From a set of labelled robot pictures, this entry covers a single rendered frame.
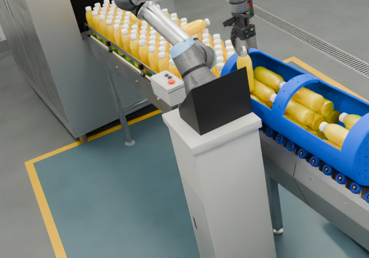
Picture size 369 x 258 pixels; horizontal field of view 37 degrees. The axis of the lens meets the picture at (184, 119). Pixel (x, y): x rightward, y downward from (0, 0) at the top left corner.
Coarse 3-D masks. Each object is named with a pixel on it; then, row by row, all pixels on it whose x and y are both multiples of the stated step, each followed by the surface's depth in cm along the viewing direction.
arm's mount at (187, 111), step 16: (224, 80) 218; (240, 80) 222; (192, 96) 214; (208, 96) 218; (224, 96) 221; (240, 96) 225; (192, 112) 221; (208, 112) 221; (224, 112) 224; (240, 112) 228; (208, 128) 224
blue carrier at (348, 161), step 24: (288, 72) 260; (288, 96) 226; (336, 96) 236; (264, 120) 242; (288, 120) 224; (360, 120) 199; (312, 144) 215; (360, 144) 195; (336, 168) 210; (360, 168) 200
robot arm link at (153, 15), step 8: (136, 8) 249; (144, 8) 248; (152, 8) 249; (136, 16) 252; (144, 16) 250; (152, 16) 248; (160, 16) 247; (168, 16) 249; (152, 24) 249; (160, 24) 246; (168, 24) 245; (176, 24) 247; (160, 32) 247; (168, 32) 245; (176, 32) 243; (184, 32) 245; (168, 40) 246; (176, 40) 243; (208, 48) 241; (208, 56) 236; (208, 64) 238
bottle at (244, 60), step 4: (244, 56) 250; (248, 56) 251; (240, 60) 251; (244, 60) 250; (248, 60) 250; (240, 64) 251; (244, 64) 250; (248, 64) 251; (240, 68) 252; (248, 68) 252; (252, 68) 254; (248, 72) 253; (252, 72) 254; (248, 76) 254; (252, 76) 255; (248, 80) 254; (252, 80) 256; (252, 84) 256; (252, 88) 257
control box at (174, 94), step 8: (160, 72) 289; (168, 72) 287; (152, 80) 286; (160, 80) 282; (168, 80) 280; (176, 80) 278; (160, 88) 280; (168, 88) 273; (176, 88) 274; (184, 88) 276; (160, 96) 285; (168, 96) 275; (176, 96) 276; (184, 96) 278; (176, 104) 278
